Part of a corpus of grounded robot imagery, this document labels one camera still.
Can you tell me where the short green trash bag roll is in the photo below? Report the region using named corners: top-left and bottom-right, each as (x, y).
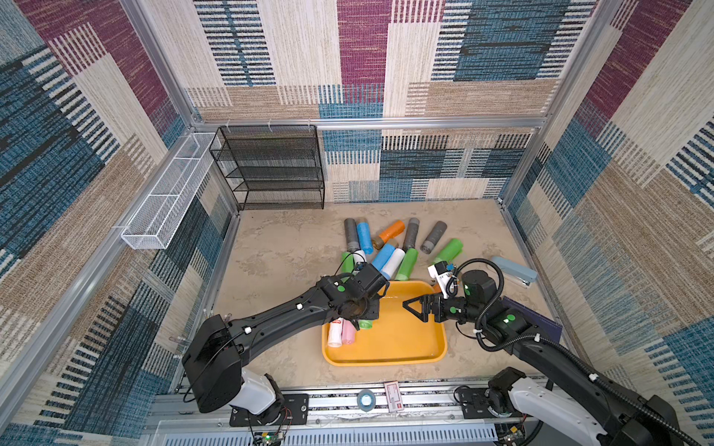
top-left (340, 252), bottom-right (355, 273)

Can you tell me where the pink trash bag roll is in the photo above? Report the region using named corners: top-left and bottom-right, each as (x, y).
top-left (341, 320), bottom-right (357, 346)

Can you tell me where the white blue trash bag roll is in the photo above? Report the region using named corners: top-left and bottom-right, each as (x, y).
top-left (327, 318), bottom-right (343, 349)

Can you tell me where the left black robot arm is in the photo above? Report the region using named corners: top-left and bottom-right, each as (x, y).
top-left (181, 264), bottom-right (390, 418)

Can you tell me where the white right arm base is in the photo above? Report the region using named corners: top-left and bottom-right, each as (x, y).
top-left (456, 367), bottom-right (609, 446)

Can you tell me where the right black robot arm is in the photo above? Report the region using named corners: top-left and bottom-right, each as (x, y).
top-left (415, 271), bottom-right (696, 445)

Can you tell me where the yellow plastic storage tray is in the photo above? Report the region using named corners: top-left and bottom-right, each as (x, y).
top-left (322, 281), bottom-right (448, 367)

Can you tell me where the green roll beside white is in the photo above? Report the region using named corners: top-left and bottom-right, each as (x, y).
top-left (393, 248), bottom-right (418, 282)

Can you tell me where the white labelled trash bag roll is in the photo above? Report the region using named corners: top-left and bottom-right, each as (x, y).
top-left (353, 250), bottom-right (368, 268)

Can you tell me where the white blue-end trash bag roll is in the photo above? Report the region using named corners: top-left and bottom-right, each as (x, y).
top-left (380, 248), bottom-right (405, 280)

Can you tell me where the light blue trash bag roll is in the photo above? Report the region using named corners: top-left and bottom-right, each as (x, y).
top-left (372, 241), bottom-right (396, 271)

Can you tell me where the dark grey trash bag roll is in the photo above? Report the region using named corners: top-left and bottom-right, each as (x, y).
top-left (344, 219), bottom-right (361, 253)

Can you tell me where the orange trash bag roll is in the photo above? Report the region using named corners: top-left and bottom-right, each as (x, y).
top-left (372, 220), bottom-right (405, 250)

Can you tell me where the grey trash bag roll right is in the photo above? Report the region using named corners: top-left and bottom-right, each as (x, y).
top-left (420, 220), bottom-right (448, 255)

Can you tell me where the light blue stapler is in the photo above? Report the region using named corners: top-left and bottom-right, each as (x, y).
top-left (491, 256), bottom-right (538, 288)

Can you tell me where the dark blue notebook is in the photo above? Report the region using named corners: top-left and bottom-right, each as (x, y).
top-left (502, 297), bottom-right (563, 342)

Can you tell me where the white red label card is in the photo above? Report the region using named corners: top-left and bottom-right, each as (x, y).
top-left (384, 381), bottom-right (403, 413)

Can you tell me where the black mesh shelf rack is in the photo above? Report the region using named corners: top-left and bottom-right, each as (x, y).
top-left (210, 125), bottom-right (325, 211)

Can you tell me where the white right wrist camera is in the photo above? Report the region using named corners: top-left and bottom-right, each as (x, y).
top-left (428, 261), bottom-right (455, 299)

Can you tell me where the tape roll on rail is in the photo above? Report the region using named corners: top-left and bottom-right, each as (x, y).
top-left (357, 388), bottom-right (377, 413)

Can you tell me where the white wire mesh basket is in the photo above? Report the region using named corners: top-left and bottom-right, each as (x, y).
top-left (122, 133), bottom-right (215, 250)

